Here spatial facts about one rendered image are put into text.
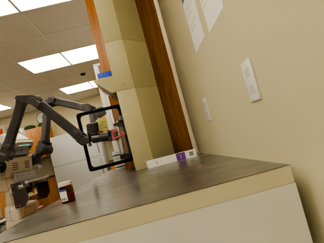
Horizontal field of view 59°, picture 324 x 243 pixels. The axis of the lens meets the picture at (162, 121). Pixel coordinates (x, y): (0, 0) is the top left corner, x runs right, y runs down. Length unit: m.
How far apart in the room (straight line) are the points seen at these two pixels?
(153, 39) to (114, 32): 0.45
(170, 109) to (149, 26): 0.63
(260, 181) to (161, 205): 0.22
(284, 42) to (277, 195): 0.32
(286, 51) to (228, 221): 0.37
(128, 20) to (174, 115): 0.71
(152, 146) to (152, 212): 1.06
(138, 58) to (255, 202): 1.32
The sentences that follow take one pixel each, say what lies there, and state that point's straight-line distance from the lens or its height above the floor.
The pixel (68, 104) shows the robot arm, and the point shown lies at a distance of 2.28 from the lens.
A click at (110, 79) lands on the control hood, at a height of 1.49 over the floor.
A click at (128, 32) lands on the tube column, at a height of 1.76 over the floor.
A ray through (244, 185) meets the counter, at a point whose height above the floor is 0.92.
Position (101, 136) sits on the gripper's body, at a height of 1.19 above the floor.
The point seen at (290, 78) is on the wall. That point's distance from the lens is 0.66.
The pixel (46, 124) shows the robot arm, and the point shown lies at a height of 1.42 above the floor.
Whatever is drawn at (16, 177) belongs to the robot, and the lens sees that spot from 2.14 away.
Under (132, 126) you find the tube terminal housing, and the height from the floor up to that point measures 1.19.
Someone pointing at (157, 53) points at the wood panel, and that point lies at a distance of 2.14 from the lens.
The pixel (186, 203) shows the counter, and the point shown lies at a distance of 0.64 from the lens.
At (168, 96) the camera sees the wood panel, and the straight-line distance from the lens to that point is 2.07.
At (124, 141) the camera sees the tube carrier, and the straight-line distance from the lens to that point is 1.77.
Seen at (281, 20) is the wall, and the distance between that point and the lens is 0.65.
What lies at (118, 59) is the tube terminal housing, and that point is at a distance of 1.75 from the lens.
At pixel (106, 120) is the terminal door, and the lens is 1.99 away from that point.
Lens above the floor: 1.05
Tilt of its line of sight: 4 degrees up
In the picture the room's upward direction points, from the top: 15 degrees counter-clockwise
